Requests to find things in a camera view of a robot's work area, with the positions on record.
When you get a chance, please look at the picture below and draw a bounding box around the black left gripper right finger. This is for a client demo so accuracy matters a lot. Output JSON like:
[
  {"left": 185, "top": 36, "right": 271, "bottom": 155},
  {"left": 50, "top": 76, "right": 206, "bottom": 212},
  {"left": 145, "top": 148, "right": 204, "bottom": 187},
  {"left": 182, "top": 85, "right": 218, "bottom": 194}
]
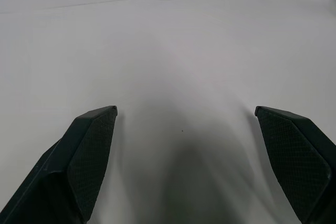
[{"left": 254, "top": 105, "right": 336, "bottom": 224}]

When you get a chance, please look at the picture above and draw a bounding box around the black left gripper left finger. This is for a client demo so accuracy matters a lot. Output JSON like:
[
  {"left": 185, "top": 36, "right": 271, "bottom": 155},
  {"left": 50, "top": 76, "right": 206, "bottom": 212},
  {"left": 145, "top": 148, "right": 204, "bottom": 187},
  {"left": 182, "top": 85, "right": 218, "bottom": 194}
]
[{"left": 0, "top": 105, "right": 118, "bottom": 224}]

